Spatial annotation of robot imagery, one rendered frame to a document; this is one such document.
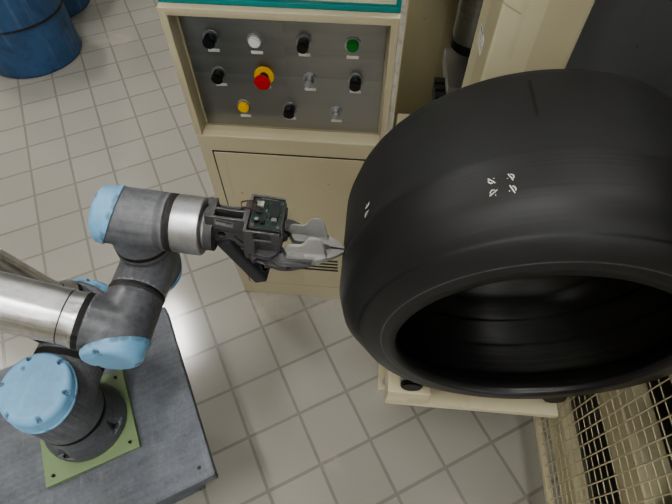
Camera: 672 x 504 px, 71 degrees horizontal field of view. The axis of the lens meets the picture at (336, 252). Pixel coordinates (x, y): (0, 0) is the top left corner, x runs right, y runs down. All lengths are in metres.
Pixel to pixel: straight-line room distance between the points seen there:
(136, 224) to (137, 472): 0.75
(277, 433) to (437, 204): 1.45
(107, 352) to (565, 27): 0.82
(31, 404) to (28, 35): 2.74
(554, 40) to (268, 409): 1.55
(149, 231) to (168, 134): 2.22
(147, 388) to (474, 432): 1.18
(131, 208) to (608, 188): 0.61
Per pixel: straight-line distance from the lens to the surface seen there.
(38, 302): 0.81
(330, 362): 1.97
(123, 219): 0.74
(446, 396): 1.10
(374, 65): 1.28
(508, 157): 0.58
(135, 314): 0.79
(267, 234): 0.68
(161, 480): 1.31
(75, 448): 1.32
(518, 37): 0.83
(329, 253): 0.73
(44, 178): 2.96
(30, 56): 3.64
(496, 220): 0.54
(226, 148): 1.47
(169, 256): 0.83
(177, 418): 1.34
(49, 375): 1.16
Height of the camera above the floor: 1.83
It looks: 55 degrees down
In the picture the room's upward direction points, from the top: straight up
